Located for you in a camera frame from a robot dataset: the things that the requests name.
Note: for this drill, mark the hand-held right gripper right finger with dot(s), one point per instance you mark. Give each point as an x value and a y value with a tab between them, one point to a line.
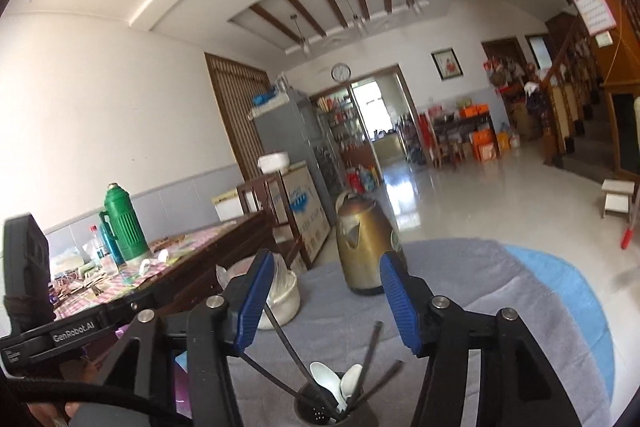
397	302

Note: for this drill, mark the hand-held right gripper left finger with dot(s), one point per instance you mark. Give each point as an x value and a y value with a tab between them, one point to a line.
255	297

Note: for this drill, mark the bundle of dark chopsticks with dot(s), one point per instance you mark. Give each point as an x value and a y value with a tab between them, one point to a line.
373	343

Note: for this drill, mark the white plastic spoon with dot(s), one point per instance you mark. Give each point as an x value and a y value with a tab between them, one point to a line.
351	382
322	377

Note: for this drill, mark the dark perforated metal utensil holder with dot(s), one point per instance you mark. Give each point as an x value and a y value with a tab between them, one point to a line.
310	414

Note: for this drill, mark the person's left hand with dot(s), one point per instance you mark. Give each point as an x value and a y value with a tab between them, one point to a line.
47	414

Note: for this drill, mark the white plastic basin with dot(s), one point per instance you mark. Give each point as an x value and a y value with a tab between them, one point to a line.
285	302

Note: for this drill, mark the clear plastic bag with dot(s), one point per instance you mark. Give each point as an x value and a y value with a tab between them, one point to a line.
230	274

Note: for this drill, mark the golden electric kettle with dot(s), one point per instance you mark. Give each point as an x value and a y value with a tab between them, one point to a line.
360	247

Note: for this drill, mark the dark wooden sideboard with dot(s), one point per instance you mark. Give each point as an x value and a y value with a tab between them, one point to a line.
200	257

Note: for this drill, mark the clear bottle with red cap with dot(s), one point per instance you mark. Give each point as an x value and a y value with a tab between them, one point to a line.
95	247

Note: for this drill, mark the teal bottle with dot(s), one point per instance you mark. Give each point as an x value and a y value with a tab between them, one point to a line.
107	247

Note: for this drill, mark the pink checked table cover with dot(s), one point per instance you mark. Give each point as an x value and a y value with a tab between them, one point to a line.
200	234

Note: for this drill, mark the cream box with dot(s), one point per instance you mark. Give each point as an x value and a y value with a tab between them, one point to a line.
226	206

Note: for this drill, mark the dark wooden chair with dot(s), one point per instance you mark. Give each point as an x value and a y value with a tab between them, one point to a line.
250	197

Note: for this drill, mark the green thermos flask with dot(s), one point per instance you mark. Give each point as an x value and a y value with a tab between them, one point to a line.
125	227

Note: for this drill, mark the purple thermos bottle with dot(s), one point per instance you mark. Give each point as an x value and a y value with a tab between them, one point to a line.
182	402

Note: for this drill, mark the white rice cooker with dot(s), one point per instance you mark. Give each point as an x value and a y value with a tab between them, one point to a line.
274	162

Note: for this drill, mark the blue tablecloth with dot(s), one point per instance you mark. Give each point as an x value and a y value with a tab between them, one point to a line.
565	297

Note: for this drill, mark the small wooden table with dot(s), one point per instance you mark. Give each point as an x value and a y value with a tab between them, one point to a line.
450	142

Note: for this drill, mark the grey refrigerator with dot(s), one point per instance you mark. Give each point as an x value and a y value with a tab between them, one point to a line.
285	127

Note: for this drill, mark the orange box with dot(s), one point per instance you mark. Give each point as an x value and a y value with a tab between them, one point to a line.
472	111
485	147

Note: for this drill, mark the brown slatted door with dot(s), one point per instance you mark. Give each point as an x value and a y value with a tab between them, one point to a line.
235	117

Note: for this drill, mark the shelf of bottles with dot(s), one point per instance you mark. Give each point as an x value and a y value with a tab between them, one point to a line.
340	127

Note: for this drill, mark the clear water jug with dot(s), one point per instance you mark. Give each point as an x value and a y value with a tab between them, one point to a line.
514	142

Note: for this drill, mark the blue bag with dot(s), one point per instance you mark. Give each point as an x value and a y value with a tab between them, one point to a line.
264	98

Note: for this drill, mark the red child's chair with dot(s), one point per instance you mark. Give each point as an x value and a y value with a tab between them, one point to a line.
626	239

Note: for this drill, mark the white step stool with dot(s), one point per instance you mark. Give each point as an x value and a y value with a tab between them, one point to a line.
617	202

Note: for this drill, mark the wooden staircase railing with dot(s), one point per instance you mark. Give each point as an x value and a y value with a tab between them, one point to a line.
555	107

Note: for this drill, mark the round wall clock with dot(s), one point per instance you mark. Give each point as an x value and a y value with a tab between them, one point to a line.
341	72

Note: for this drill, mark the framed wall picture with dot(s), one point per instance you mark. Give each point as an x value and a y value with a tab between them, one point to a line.
446	64

